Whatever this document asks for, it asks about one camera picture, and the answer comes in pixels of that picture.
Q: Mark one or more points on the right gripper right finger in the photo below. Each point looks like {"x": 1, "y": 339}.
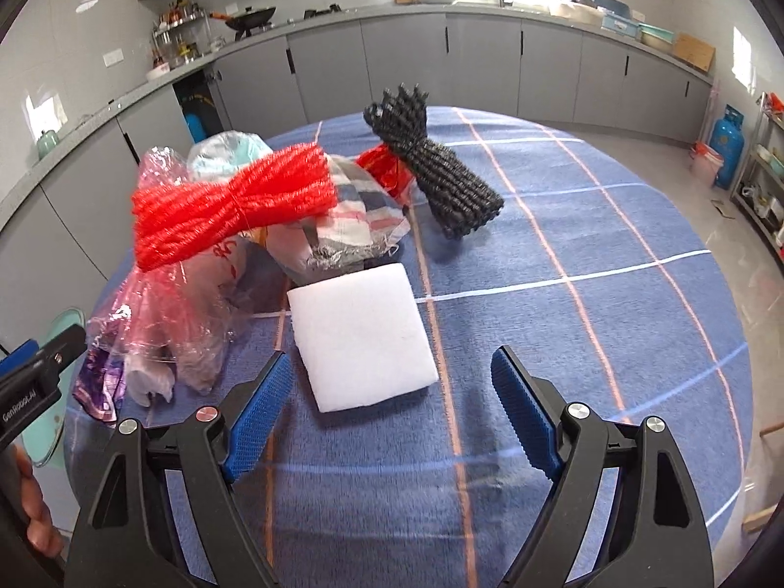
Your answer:
{"x": 533, "y": 419}

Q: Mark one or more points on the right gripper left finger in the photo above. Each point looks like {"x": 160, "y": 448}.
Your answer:
{"x": 251, "y": 411}

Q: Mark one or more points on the pink clear plastic bag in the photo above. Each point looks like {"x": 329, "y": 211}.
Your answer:
{"x": 173, "y": 324}

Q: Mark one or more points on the white foam block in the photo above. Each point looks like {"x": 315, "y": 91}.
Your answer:
{"x": 361, "y": 338}

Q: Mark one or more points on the red mesh net bundle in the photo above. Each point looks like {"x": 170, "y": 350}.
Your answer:
{"x": 176, "y": 222}

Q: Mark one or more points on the black mesh net bundle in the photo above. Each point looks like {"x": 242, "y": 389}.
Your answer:
{"x": 461, "y": 202}

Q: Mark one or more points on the plaid cloth rag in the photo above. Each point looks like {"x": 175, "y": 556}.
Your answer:
{"x": 365, "y": 225}

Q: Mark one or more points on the white printed plastic bag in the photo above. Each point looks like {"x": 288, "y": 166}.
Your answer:
{"x": 220, "y": 157}

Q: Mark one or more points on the red plastic bag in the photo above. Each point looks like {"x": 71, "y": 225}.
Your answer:
{"x": 389, "y": 171}

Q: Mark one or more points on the grey kitchen cabinets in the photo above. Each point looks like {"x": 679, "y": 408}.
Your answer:
{"x": 66, "y": 224}

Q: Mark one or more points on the person's left hand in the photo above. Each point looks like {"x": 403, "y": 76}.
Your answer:
{"x": 41, "y": 532}

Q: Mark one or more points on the purple foil wrapper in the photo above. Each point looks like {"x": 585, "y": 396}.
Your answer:
{"x": 100, "y": 387}

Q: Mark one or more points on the blue plaid tablecloth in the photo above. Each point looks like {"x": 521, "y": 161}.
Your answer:
{"x": 599, "y": 285}

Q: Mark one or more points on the green kettle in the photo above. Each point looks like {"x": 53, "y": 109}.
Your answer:
{"x": 47, "y": 142}

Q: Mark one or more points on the metal shelf rack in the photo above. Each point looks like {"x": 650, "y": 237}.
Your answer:
{"x": 758, "y": 185}

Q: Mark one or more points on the blue gas cylinder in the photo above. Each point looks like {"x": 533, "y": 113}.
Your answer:
{"x": 727, "y": 140}

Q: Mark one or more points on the metal spice rack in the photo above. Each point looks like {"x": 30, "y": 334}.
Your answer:
{"x": 182, "y": 34}

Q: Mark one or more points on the cardboard box on counter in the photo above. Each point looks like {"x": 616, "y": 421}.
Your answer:
{"x": 695, "y": 52}

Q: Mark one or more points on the black wok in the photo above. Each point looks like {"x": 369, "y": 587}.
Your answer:
{"x": 243, "y": 23}

